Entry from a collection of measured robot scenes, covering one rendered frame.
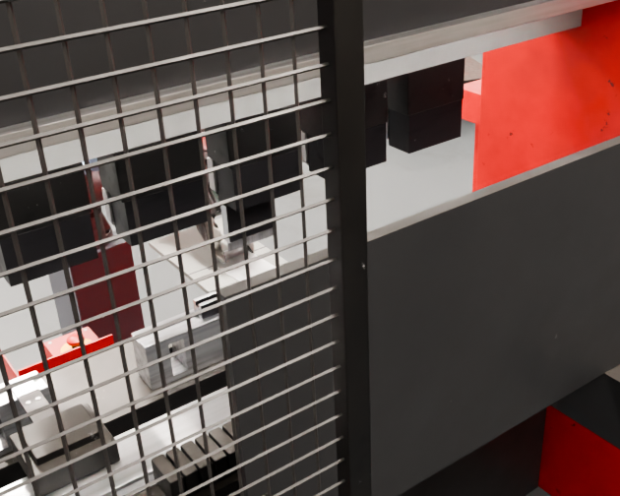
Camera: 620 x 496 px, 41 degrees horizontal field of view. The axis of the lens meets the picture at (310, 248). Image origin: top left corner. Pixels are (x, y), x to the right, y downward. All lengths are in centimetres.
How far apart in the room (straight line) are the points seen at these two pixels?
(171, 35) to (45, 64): 17
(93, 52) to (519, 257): 64
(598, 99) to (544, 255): 77
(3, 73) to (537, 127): 139
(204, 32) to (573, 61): 107
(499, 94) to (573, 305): 91
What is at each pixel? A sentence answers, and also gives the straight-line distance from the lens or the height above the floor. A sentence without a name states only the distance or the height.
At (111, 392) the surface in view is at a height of 87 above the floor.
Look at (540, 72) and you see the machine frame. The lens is 207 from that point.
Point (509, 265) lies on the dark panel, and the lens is 121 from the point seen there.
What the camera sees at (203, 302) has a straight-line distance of 155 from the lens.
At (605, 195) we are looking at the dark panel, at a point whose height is 126.
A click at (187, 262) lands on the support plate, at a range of 169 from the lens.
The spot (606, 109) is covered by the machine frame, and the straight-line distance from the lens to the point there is 198.
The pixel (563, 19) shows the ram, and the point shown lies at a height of 137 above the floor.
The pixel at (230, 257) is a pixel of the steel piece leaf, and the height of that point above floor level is 100.
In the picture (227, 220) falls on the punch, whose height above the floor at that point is 115.
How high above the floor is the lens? 181
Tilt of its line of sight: 28 degrees down
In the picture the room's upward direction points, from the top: 3 degrees counter-clockwise
